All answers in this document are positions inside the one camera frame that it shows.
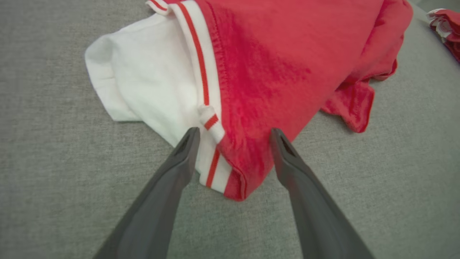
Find grey fabric sofa seat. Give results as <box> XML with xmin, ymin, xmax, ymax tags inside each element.
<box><xmin>0</xmin><ymin>0</ymin><xmax>460</xmax><ymax>259</ymax></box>

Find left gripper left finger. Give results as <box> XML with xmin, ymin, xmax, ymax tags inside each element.
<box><xmin>93</xmin><ymin>127</ymin><xmax>201</xmax><ymax>259</ymax></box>

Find red shorts with white trim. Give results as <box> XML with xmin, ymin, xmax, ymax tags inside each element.
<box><xmin>427</xmin><ymin>9</ymin><xmax>460</xmax><ymax>63</ymax></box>

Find red shirt with white sleeves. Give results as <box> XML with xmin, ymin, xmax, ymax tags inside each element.
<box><xmin>85</xmin><ymin>0</ymin><xmax>414</xmax><ymax>201</ymax></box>

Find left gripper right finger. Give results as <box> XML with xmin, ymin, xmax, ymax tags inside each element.
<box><xmin>270</xmin><ymin>128</ymin><xmax>376</xmax><ymax>259</ymax></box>

